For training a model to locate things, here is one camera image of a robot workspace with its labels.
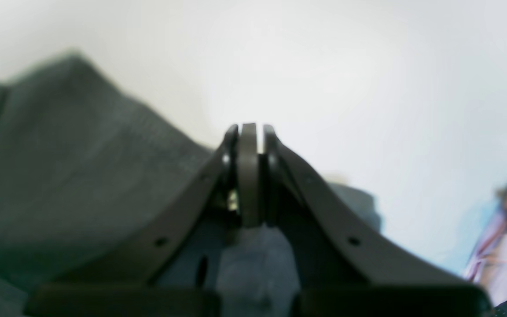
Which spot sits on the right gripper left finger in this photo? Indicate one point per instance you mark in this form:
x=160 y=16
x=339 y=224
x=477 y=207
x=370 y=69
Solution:
x=168 y=268

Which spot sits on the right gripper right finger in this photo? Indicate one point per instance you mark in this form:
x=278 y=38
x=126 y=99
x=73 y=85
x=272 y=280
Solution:
x=347 y=268

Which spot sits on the grey T-shirt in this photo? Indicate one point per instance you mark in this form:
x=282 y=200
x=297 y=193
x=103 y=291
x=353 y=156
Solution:
x=83 y=167

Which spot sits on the pink white striped cloth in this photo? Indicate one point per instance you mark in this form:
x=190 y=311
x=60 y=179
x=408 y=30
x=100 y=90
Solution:
x=504 y=229

